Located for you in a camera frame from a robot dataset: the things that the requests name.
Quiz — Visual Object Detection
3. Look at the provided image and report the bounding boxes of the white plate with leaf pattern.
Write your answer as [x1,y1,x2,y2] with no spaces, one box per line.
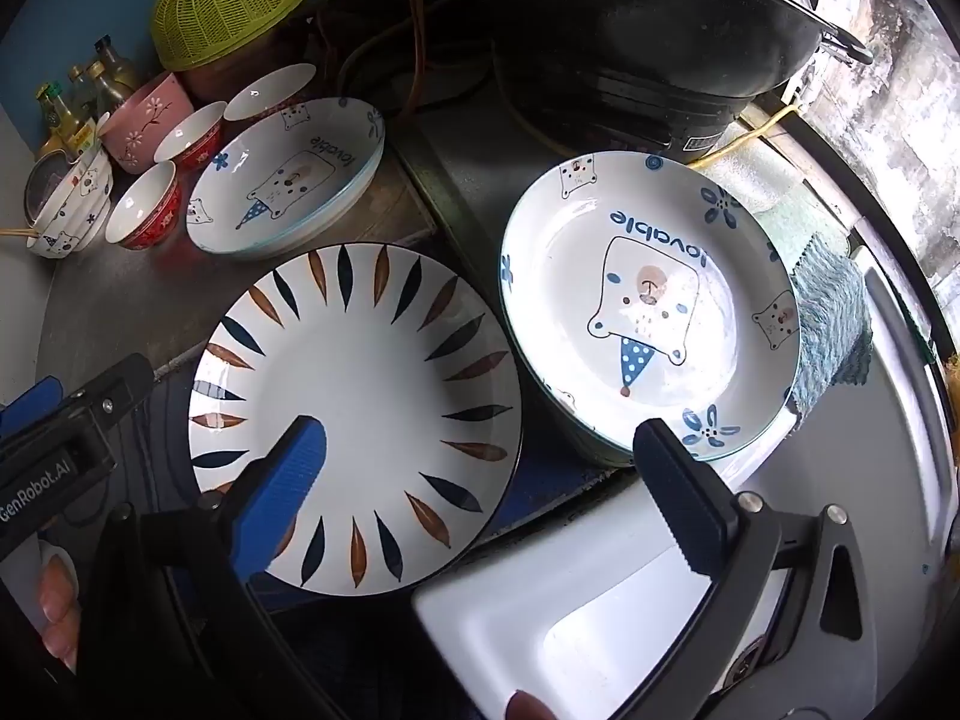
[187,241,524,597]

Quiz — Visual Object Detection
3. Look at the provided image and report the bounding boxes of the red patterned bowl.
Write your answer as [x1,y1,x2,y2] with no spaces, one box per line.
[105,160,183,251]
[223,62,317,122]
[154,101,228,172]

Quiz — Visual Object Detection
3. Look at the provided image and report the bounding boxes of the black induction cooker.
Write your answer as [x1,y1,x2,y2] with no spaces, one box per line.
[491,52,758,164]

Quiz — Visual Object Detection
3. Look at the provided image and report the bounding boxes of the blue knitted cloth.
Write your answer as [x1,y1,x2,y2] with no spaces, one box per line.
[787,232,875,417]

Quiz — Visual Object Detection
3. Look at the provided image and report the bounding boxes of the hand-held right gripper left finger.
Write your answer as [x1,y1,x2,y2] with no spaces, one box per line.
[79,414,338,720]

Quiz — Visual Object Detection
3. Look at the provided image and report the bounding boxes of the coloured wire bundle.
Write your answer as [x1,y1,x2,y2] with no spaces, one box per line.
[326,0,421,107]

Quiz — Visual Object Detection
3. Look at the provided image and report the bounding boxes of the orange cable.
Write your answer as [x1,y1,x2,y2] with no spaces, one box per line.
[405,0,452,100]

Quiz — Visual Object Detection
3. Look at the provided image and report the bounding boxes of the white bear print plate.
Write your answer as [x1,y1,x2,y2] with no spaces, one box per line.
[185,97,386,262]
[517,360,638,470]
[499,150,802,466]

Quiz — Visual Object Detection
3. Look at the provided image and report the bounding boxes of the metal strainer bowl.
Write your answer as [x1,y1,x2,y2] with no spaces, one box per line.
[25,150,76,218]

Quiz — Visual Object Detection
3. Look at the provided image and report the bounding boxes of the yellow cable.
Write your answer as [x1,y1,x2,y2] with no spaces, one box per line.
[686,101,800,170]

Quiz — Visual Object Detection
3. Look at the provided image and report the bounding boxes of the black wok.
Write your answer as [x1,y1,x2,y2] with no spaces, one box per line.
[450,0,875,100]

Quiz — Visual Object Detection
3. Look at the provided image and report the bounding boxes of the black cap oil bottle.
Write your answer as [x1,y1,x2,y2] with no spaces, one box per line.
[94,36,141,117]

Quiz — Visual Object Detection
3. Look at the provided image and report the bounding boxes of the white bear print bowl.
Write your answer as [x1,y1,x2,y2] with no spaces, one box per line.
[26,146,113,260]

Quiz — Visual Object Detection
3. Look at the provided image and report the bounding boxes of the person's left hand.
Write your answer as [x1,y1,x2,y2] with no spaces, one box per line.
[37,553,80,673]

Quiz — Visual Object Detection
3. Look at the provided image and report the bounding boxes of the person's right hand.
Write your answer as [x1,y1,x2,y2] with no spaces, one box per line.
[506,690,572,720]

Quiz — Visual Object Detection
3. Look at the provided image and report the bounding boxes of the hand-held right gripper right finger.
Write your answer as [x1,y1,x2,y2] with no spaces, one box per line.
[600,417,880,720]

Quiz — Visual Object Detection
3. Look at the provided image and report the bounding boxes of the yellow-green mesh food cover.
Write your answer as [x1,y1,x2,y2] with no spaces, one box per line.
[150,0,311,72]

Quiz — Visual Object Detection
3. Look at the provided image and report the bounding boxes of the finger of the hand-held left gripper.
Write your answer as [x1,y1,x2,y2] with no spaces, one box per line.
[0,352,156,460]

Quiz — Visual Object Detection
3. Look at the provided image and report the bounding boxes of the green label sauce bottle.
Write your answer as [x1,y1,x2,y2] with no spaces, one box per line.
[34,82,89,158]

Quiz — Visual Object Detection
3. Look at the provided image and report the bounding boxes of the pink flower print bowl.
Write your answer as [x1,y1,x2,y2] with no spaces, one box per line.
[97,71,188,173]

